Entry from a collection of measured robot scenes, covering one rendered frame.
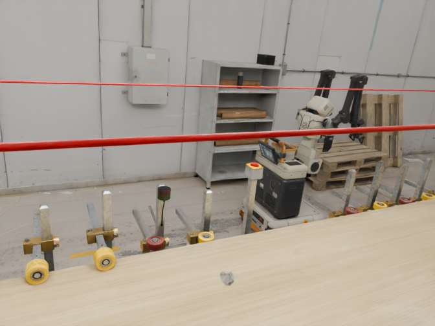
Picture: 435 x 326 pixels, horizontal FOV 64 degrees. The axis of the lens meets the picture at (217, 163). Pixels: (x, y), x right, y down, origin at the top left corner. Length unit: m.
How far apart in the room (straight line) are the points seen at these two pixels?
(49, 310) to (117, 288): 0.24
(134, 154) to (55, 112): 1.00
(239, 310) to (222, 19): 3.71
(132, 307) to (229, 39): 3.73
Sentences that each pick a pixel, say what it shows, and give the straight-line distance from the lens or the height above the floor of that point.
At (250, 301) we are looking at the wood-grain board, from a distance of 1.45.
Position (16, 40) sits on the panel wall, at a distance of 4.10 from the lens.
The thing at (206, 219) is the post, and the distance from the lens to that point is 1.84.
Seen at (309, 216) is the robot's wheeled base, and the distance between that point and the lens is 3.54.
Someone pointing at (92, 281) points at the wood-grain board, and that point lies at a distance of 1.53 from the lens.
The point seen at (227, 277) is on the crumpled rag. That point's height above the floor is 0.92.
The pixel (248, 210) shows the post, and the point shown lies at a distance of 1.95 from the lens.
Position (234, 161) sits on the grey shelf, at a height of 0.18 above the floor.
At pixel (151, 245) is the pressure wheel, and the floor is 0.90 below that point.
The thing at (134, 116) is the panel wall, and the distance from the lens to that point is 4.31.
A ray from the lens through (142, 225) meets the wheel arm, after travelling 1.94.
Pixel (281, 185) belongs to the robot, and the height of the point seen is 0.63.
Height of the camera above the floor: 1.85
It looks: 20 degrees down
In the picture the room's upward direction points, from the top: 5 degrees clockwise
